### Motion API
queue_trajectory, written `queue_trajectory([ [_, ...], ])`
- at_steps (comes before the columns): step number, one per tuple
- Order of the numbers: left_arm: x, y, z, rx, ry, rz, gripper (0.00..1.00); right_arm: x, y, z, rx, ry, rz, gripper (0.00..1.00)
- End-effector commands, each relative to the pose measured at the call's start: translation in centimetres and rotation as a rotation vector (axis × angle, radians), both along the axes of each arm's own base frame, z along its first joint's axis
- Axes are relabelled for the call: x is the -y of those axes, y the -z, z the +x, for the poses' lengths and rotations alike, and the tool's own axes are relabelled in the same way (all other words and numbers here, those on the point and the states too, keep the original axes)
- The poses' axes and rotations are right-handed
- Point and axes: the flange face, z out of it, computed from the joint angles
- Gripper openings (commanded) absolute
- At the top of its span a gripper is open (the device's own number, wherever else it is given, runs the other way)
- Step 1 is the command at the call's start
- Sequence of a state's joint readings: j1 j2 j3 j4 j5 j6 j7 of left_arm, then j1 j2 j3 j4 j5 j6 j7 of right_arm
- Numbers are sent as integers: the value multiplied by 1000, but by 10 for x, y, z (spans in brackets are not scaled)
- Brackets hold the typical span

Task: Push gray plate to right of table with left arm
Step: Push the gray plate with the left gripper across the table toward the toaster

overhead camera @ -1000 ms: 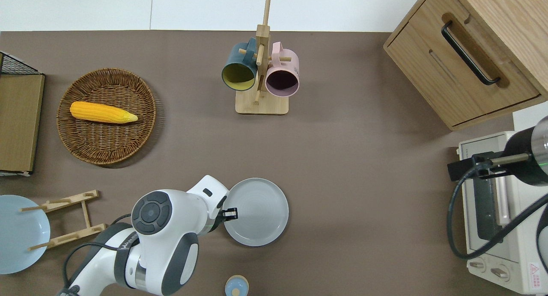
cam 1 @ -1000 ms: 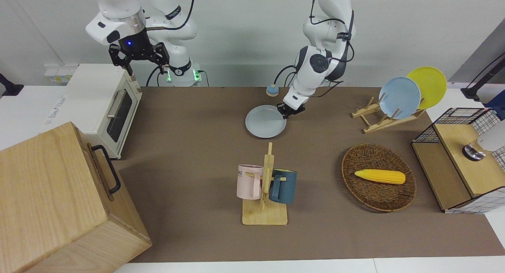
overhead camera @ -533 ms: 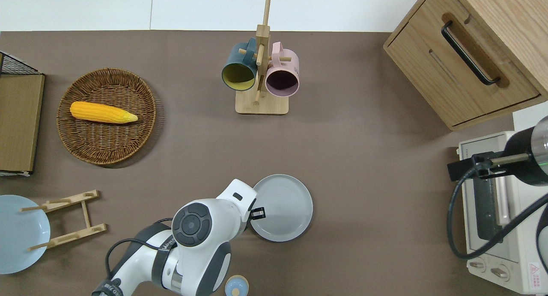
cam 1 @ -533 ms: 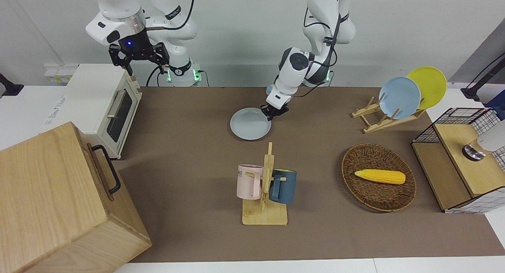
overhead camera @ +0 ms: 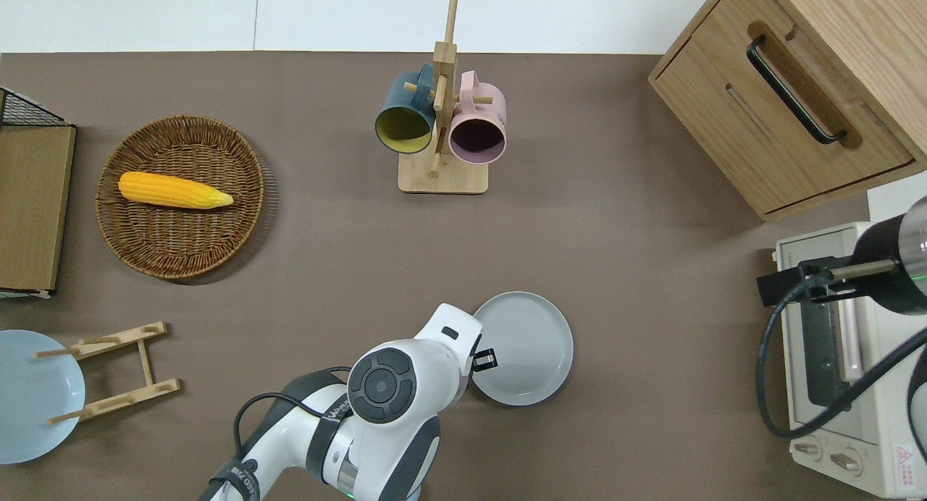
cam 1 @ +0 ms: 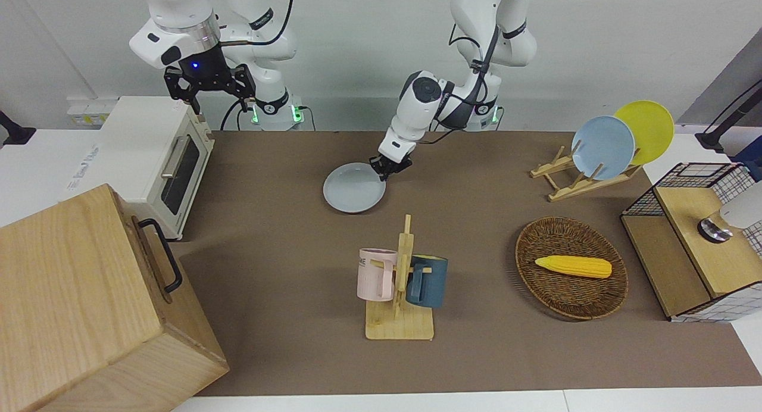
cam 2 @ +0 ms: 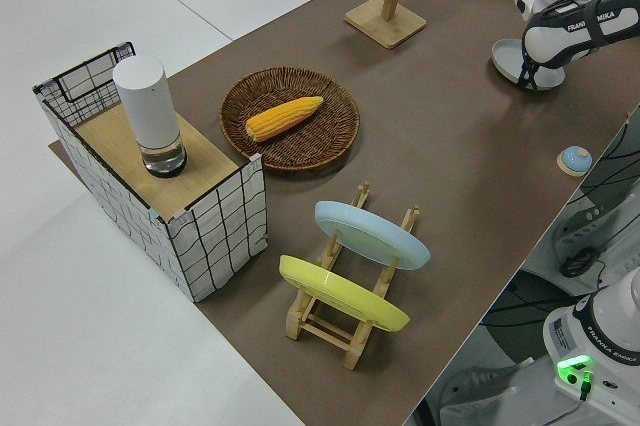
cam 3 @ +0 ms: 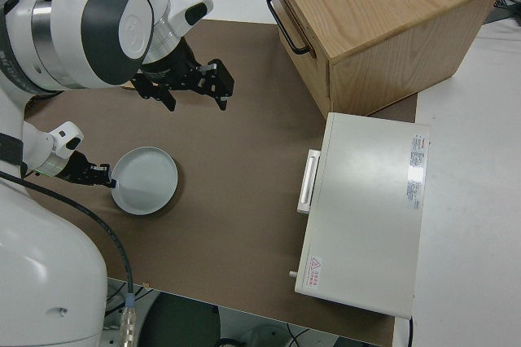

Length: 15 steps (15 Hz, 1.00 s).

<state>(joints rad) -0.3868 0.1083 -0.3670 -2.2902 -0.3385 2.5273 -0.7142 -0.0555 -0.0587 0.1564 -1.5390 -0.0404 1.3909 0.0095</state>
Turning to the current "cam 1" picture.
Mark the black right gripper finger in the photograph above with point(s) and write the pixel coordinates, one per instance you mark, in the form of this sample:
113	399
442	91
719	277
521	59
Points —
244	84
178	87

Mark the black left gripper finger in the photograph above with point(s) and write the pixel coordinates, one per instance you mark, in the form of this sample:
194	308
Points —
393	169
381	172

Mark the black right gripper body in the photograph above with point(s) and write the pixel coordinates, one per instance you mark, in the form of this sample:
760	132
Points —
205	72

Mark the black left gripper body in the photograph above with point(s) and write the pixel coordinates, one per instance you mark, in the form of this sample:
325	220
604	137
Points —
393	161

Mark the gray plate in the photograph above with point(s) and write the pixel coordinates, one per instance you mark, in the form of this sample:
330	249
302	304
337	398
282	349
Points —
352	189

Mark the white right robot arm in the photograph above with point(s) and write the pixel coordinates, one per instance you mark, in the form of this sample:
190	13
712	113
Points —
178	7

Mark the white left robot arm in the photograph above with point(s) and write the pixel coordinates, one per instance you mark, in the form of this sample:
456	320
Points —
417	99

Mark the wooden plate rack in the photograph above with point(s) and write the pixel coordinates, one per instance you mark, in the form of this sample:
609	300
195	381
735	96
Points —
580	184

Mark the light blue plate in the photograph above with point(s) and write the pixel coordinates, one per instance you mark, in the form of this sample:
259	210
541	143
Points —
602	148

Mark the yellow plate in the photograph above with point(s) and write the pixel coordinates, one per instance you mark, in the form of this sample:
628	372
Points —
652	129

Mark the white toaster oven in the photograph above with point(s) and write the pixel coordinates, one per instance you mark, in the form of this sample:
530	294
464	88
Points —
146	156

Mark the pink mug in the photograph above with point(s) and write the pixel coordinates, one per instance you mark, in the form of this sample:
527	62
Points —
375	275

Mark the brown table mat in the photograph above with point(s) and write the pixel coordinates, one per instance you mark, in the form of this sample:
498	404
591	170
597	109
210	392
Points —
297	251

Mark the dark blue mug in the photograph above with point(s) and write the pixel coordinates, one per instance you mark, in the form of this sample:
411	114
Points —
428	281

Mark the wooden mug stand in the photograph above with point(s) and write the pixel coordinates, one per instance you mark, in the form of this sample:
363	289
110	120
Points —
399	322

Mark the yellow corn cob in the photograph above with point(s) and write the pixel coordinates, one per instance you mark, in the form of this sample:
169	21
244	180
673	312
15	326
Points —
574	266

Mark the brown wicker basket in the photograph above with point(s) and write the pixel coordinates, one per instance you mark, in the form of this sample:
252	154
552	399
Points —
565	290

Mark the white object with metal base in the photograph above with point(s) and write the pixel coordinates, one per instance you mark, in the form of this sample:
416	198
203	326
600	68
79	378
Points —
741	212

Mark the blue object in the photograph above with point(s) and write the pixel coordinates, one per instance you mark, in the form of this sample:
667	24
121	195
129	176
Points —
751	165

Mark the black camera stand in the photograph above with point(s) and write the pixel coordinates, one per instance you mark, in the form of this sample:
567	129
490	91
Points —
13	132
723	123

